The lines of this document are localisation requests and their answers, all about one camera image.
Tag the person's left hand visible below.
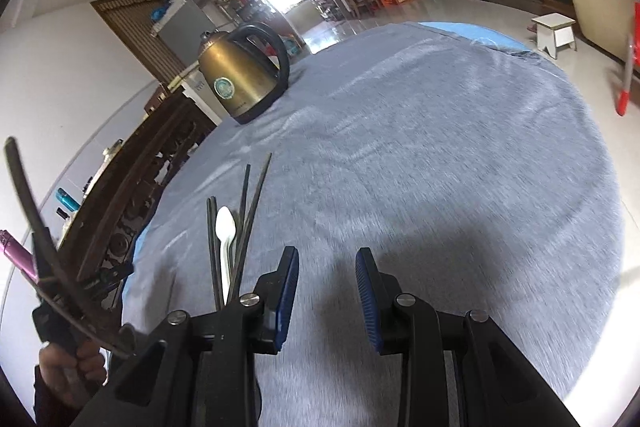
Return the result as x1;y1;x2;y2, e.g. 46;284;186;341
38;340;107;409

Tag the dark chopstick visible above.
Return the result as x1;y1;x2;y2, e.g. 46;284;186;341
209;195;227;311
233;164;250;271
206;196;225;312
4;136;131;359
230;153;272;298

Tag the grey refrigerator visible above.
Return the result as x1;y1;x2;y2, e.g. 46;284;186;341
151;0;235;66

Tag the pink water bottle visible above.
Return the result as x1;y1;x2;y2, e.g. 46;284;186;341
0;230;38;283

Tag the dark carved wooden sideboard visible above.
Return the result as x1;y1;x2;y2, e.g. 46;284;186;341
58;92;215;308

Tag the brass electric kettle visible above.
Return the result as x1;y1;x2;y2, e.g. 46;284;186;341
198;23;290;124

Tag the red child chair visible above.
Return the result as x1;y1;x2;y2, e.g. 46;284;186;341
616;2;640;117

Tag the grey table cloth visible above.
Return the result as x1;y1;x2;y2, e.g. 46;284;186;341
122;23;623;426

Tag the teal thermos bottle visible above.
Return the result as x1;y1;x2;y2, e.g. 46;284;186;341
55;187;80;212

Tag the small white stool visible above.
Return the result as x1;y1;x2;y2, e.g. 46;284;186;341
532;13;577;60

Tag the white plastic spoon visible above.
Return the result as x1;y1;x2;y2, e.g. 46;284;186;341
215;206;236;303

